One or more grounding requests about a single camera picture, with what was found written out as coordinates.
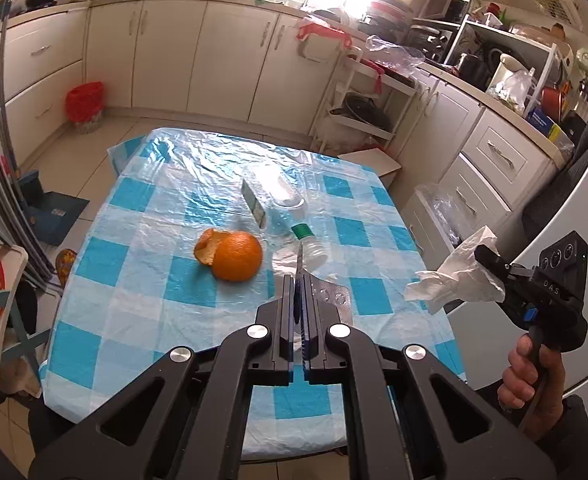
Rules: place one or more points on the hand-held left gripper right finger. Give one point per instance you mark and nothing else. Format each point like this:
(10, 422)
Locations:
(316, 330)

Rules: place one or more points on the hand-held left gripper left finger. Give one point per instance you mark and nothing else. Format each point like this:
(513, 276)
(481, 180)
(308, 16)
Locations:
(285, 320)

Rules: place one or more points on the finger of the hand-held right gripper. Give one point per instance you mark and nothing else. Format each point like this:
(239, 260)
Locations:
(491, 259)

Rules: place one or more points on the white tissue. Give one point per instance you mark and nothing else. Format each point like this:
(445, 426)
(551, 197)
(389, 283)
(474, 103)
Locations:
(466, 270)

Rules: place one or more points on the silver pill blister pack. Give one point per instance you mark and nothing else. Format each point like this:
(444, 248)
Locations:
(331, 297)

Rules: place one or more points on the clear bottle green cap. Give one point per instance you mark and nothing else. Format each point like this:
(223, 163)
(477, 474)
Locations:
(309, 250)

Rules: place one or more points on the whole orange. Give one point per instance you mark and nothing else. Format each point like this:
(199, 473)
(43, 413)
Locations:
(239, 257)

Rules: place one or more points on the clear plastic cup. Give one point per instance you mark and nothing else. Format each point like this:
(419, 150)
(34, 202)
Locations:
(279, 187)

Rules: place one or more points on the person's right forearm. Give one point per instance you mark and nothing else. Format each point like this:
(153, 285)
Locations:
(569, 430)

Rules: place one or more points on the person's right hand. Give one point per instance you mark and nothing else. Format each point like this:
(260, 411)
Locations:
(519, 390)

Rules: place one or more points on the clear plastic bag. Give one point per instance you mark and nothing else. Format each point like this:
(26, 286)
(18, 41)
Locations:
(439, 210)
(394, 52)

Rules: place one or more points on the white refrigerator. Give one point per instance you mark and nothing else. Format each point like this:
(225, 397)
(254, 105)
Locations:
(479, 345)

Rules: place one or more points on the cream drawer cabinet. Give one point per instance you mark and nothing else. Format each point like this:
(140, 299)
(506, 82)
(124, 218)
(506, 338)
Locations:
(38, 85)
(499, 155)

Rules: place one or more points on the blue box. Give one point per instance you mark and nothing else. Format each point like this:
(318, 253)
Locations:
(544, 122)

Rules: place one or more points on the blue checked plastic tablecloth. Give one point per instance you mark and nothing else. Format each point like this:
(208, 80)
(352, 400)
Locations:
(148, 220)

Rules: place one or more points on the red pot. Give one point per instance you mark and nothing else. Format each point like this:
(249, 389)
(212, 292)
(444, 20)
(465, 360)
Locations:
(554, 100)

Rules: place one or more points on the black kettle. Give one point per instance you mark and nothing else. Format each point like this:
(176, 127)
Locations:
(474, 70)

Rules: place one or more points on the white counter shelf rack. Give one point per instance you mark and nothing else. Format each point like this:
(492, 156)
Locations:
(549, 75)

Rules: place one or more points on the black frying pan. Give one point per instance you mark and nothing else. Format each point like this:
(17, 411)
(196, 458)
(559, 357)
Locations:
(364, 110)

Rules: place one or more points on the white jug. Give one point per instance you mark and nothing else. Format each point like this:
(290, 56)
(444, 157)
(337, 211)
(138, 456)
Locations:
(506, 62)

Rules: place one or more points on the red cloth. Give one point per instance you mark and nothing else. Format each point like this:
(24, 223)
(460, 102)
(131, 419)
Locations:
(379, 72)

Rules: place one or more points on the colourful slipper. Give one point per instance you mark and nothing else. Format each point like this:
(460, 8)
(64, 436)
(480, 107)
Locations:
(66, 266)

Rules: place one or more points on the white trolley rack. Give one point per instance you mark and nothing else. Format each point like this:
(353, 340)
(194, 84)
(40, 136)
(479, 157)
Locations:
(334, 90)

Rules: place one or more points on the blue dustpan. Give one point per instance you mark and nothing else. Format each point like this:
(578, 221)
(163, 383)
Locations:
(53, 210)

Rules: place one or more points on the microwave oven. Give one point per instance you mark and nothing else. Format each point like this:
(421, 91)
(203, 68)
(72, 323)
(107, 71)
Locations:
(446, 5)

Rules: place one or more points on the cream base cabinets with doors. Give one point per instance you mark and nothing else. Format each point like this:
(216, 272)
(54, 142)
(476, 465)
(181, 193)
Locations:
(223, 60)

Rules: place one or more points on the hanging white bin red bag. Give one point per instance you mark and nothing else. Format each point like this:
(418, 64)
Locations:
(324, 42)

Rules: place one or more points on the stack of pots and bowls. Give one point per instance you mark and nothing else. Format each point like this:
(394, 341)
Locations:
(389, 5)

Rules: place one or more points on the white rack blue crossbars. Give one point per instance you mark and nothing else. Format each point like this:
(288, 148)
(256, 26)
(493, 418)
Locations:
(11, 270)

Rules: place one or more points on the red waste basket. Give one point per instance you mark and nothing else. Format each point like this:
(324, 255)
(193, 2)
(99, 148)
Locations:
(86, 105)

